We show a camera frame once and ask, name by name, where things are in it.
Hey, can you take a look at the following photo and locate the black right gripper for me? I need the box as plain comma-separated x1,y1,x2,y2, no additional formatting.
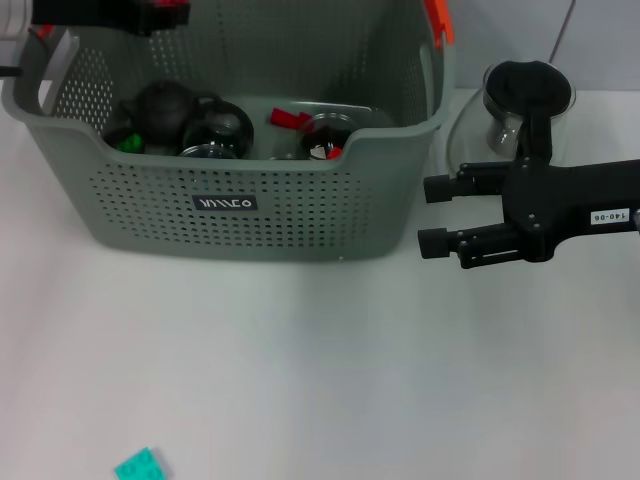
416,157,640,271

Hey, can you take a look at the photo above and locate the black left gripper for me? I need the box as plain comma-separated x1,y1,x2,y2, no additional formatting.
31,0,194,37

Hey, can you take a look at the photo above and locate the green toy brick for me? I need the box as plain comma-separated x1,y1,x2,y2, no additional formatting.
115,132,146,153

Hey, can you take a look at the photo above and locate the dark red long brick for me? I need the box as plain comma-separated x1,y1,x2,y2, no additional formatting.
270,107,314,130

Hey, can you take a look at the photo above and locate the grey perforated storage bin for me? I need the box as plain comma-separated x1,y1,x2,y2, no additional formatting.
2,0,455,262

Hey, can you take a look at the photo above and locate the black clay teapot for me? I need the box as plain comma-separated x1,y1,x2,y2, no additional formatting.
117,79,224,147

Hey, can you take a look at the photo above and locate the glass teapot black lid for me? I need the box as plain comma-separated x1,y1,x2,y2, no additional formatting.
444,59,577,176

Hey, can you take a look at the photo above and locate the teal flat toy plate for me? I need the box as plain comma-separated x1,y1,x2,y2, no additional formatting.
113,446,171,480

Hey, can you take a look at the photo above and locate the orange bin handle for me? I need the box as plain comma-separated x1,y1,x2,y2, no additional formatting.
28,0,455,49

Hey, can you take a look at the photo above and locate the thin grey wall cable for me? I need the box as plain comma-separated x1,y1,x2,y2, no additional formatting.
548,0,575,64

